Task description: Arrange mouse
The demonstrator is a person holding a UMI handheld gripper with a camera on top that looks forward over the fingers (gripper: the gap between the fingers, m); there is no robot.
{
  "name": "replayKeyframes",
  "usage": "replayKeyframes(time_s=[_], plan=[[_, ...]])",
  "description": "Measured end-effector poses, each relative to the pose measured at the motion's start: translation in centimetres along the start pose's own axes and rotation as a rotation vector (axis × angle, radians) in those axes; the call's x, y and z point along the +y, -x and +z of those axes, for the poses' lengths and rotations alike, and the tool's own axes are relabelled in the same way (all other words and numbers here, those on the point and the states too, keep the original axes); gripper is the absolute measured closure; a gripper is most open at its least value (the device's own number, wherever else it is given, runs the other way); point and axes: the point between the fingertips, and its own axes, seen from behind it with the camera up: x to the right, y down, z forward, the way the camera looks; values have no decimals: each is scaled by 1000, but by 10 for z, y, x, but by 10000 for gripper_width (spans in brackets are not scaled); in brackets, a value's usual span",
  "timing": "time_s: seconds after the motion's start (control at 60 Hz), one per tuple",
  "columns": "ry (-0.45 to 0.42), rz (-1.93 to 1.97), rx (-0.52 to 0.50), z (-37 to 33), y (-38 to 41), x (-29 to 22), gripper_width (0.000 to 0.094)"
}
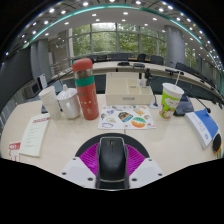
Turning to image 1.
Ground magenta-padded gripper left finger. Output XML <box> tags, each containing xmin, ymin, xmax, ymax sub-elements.
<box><xmin>59</xmin><ymin>142</ymin><xmax>101</xmax><ymax>190</ymax></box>

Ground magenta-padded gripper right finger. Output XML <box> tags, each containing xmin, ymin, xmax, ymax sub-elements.
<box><xmin>123</xmin><ymin>143</ymin><xmax>165</xmax><ymax>190</ymax></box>

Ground black computer mouse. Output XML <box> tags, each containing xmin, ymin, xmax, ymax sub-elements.
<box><xmin>98</xmin><ymin>136</ymin><xmax>129</xmax><ymax>184</ymax></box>

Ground colourful sticker sheet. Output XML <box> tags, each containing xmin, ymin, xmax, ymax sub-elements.
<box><xmin>97</xmin><ymin>104</ymin><xmax>157</xmax><ymax>130</ymax></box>

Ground white lidded jug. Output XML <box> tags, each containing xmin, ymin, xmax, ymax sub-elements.
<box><xmin>56</xmin><ymin>83</ymin><xmax>82</xmax><ymax>120</ymax></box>

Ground white printed menu sheet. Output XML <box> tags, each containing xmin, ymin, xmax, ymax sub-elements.
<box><xmin>19</xmin><ymin>113</ymin><xmax>52</xmax><ymax>158</ymax></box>

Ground black gooseneck microphone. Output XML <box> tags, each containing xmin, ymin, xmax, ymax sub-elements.
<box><xmin>144</xmin><ymin>68</ymin><xmax>160</xmax><ymax>109</ymax></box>

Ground red drink bottle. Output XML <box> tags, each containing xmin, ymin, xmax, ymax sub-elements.
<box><xmin>71</xmin><ymin>57</ymin><xmax>100</xmax><ymax>121</ymax></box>

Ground green-printed paper cup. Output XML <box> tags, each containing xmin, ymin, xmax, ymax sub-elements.
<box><xmin>158</xmin><ymin>71</ymin><xmax>185</xmax><ymax>120</ymax></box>

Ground beige compartment box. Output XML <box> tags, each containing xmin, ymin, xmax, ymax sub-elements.
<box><xmin>104</xmin><ymin>72</ymin><xmax>154</xmax><ymax>107</ymax></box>

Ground stack of white paper cups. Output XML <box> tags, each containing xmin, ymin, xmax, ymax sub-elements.
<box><xmin>38</xmin><ymin>85</ymin><xmax>63</xmax><ymax>120</ymax></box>

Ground grey desk device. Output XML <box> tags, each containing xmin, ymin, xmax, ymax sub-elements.
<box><xmin>173</xmin><ymin>94</ymin><xmax>195</xmax><ymax>117</ymax></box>

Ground blue and white book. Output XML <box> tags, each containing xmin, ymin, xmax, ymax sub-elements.
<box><xmin>184</xmin><ymin>108</ymin><xmax>220</xmax><ymax>150</ymax></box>

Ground dark office chairs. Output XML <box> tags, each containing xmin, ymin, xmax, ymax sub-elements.
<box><xmin>86</xmin><ymin>52</ymin><xmax>208</xmax><ymax>81</ymax></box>

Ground ceiling lights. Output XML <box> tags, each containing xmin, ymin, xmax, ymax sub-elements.
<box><xmin>4</xmin><ymin>0</ymin><xmax>223</xmax><ymax>71</ymax></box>

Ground black microphone with orange ring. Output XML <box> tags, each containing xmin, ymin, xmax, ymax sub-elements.
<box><xmin>212</xmin><ymin>132</ymin><xmax>224</xmax><ymax>156</ymax></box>

